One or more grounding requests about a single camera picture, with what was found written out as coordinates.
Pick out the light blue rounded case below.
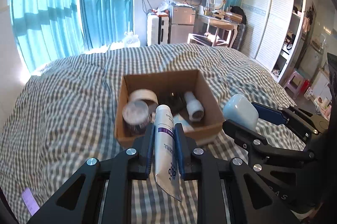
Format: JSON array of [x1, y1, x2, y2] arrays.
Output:
[[223, 94, 259, 131]]

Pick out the white small hair dryer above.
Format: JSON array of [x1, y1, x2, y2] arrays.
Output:
[[184, 92, 205, 122]]

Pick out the white cream tube purple band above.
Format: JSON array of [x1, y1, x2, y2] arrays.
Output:
[[154, 105, 182, 201]]

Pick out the black round sunglasses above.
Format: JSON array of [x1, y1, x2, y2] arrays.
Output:
[[158, 92, 186, 115]]

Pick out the clear plastic cotton swab container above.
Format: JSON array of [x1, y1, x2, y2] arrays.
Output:
[[122, 100, 150, 135]]

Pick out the white tape roll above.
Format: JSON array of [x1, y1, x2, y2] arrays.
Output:
[[128, 89, 158, 113]]

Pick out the blue white tissue pack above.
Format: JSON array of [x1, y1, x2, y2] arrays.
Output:
[[173, 114, 194, 133]]

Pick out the pink plastic stool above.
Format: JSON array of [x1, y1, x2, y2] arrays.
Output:
[[283, 69, 305, 100]]

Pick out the open cardboard box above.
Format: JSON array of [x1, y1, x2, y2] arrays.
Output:
[[114, 70, 225, 148]]

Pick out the purple quilt label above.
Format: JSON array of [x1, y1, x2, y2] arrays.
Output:
[[21, 188, 40, 216]]

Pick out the grey checked bed quilt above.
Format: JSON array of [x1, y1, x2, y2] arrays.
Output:
[[1, 44, 294, 223]]

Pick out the white wooden chair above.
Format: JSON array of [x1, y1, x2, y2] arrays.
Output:
[[187, 33, 229, 47]]

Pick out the white sliding wardrobe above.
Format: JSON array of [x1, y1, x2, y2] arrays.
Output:
[[241, 0, 308, 84]]

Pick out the white dressing table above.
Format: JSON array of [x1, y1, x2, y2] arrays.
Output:
[[193, 14, 239, 48]]

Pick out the silver mini fridge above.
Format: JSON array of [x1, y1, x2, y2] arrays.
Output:
[[170, 5, 195, 44]]

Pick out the white suitcase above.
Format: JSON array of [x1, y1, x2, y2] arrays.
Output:
[[147, 12, 169, 46]]

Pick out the left turquoise curtain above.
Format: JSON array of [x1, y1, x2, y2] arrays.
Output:
[[9, 0, 87, 72]]

